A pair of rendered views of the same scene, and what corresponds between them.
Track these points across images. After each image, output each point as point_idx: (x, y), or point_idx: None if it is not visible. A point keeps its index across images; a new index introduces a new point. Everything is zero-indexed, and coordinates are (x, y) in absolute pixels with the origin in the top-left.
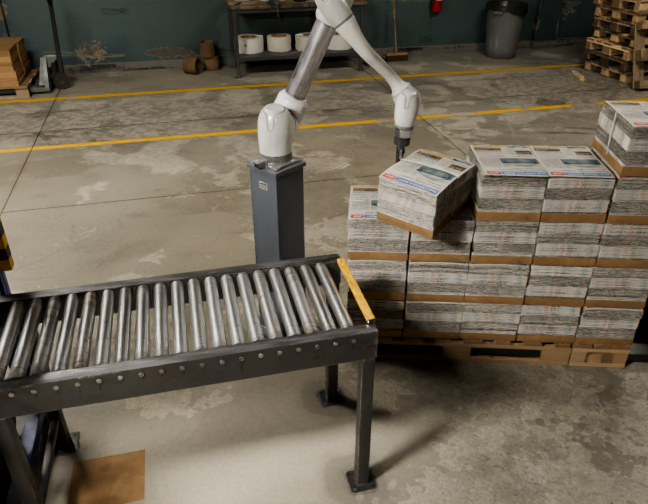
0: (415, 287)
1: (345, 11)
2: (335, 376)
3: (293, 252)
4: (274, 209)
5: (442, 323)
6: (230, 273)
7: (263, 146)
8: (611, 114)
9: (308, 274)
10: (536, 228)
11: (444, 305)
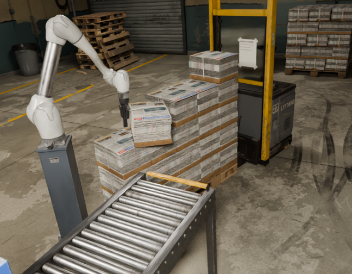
0: (158, 178)
1: (79, 31)
2: None
3: (80, 196)
4: (68, 172)
5: None
6: (101, 213)
7: (48, 132)
8: (198, 60)
9: (143, 187)
10: (198, 121)
11: (172, 181)
